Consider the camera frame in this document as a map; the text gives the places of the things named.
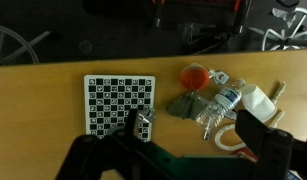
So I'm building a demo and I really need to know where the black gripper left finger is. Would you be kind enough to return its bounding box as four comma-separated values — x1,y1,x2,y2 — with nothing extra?
124,108,141,142

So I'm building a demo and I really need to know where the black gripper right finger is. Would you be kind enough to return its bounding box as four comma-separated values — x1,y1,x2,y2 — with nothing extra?
234,109,295,168

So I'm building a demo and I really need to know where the clear plastic water bottle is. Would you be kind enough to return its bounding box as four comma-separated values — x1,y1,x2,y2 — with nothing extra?
195,78,248,132

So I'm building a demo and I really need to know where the white plastic bottle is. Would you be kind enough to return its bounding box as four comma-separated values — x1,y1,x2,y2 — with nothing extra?
240,84,278,124

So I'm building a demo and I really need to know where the small silver metal clip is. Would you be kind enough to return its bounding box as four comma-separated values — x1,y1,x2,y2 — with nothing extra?
138,106,157,124

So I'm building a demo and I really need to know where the red flat item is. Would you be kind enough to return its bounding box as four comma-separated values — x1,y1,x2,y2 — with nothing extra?
231,148,258,163

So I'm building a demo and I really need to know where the black white checkerboard calibration board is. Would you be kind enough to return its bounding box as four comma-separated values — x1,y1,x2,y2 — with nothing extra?
83,74,157,143

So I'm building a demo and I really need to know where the small silver metal piece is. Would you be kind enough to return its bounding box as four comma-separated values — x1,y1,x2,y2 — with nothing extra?
202,122,213,141

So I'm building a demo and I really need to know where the grey plush fabric piece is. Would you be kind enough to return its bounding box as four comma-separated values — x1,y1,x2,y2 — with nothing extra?
166,91,207,120

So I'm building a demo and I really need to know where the white paper tag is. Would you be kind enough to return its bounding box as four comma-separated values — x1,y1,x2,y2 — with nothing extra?
212,69,230,85

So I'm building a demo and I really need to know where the orange plush ball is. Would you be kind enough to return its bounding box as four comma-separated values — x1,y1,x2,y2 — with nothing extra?
178,64,211,92

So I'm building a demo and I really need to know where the white spoked wheel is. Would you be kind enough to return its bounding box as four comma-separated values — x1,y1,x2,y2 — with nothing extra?
260,7,307,52

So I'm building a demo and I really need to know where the black chair base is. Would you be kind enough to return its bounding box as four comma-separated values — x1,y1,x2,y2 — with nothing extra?
149,0,254,56

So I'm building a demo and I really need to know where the grey spoked wheel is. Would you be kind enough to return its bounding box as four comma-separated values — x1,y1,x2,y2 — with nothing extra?
0,22,40,66

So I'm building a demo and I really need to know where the white rope loop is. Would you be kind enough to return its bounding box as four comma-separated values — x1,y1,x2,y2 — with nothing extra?
214,123,248,152

